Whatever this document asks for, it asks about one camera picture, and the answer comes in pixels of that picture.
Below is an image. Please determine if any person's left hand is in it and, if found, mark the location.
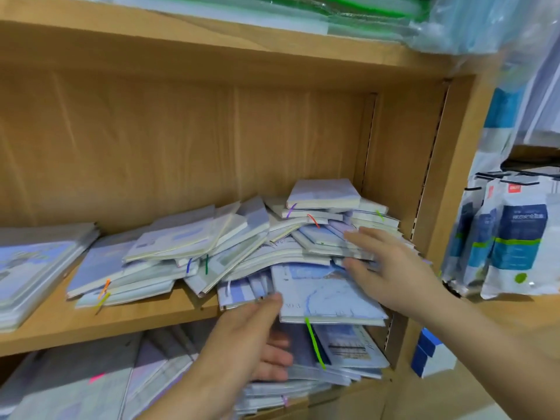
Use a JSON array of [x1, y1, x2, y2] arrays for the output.
[[188, 293, 295, 408]]

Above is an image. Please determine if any person's right hand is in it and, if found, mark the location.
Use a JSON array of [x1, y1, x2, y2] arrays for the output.
[[343, 227, 448, 321]]

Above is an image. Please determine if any blue map print notebook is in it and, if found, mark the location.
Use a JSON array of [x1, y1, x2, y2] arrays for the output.
[[269, 262, 389, 368]]

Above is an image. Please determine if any pile of small notebooks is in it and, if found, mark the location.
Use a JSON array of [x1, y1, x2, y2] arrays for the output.
[[67, 177, 417, 310]]

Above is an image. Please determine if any row of patterned notebooks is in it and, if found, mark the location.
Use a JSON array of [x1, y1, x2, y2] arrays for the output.
[[0, 323, 390, 420]]

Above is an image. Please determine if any stack of large blue notebooks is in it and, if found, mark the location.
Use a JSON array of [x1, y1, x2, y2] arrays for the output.
[[0, 223, 101, 334]]

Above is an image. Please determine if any wooden shelf unit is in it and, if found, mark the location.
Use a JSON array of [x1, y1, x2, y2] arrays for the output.
[[0, 0, 504, 420]]

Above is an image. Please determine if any person's right forearm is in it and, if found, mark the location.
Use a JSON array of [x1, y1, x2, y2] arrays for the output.
[[420, 284, 560, 420]]

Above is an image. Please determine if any blue white small box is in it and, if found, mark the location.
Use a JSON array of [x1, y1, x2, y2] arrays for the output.
[[411, 328, 457, 380]]

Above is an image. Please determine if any light blue plastic bag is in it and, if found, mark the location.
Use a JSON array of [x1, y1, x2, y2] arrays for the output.
[[411, 0, 560, 60]]

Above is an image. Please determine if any stack of green edged packets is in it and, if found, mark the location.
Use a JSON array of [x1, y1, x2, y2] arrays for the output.
[[87, 0, 434, 42]]

